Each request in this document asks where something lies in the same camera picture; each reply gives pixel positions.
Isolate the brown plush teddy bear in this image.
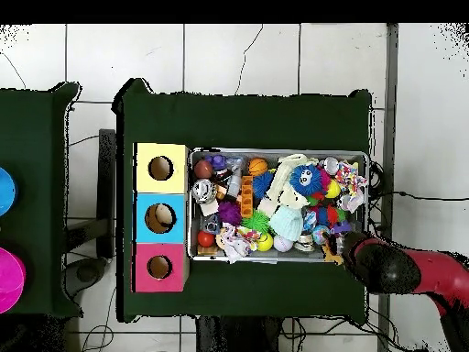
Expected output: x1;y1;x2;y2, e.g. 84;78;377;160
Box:
321;243;344;266

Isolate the clear mesh bin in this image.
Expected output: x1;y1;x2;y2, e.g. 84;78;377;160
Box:
187;147;370;263

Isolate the wooden box with three holes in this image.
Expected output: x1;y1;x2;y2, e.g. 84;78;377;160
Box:
131;141;191;293

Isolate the globe print ball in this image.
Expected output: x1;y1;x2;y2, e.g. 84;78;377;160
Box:
311;224;331;246

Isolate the blue fuzzy ball with eyes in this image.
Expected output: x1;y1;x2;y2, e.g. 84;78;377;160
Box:
289;163;325;197

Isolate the cream muslin cloth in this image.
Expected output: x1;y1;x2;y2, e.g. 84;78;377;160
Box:
256;153;320;217

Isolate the blue spiky ball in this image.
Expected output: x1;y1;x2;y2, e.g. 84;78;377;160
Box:
251;170;275;201

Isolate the orange plastic block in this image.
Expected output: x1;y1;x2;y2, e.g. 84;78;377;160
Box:
240;174;255;219

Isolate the orange basketball toy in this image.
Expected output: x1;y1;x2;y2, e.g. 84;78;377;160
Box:
247;157;269;177

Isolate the purple spiky toy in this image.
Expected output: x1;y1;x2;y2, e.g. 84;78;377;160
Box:
217;200;243;226

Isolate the silver drink can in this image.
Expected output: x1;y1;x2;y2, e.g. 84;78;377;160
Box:
191;178;217;204

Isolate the brown football toy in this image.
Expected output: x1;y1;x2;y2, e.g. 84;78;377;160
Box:
192;159;214;180

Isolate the dark green tablecloth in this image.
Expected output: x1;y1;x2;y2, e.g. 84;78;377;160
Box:
0;82;83;318
111;78;373;324

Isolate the magenta bowl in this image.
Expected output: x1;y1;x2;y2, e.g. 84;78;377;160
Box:
0;247;27;314

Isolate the blue bowl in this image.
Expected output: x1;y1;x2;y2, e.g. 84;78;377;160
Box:
0;166;18;217

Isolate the black cable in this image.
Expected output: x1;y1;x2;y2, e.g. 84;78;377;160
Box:
367;160;469;202

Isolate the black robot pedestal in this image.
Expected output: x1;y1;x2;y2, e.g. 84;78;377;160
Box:
195;315;283;352

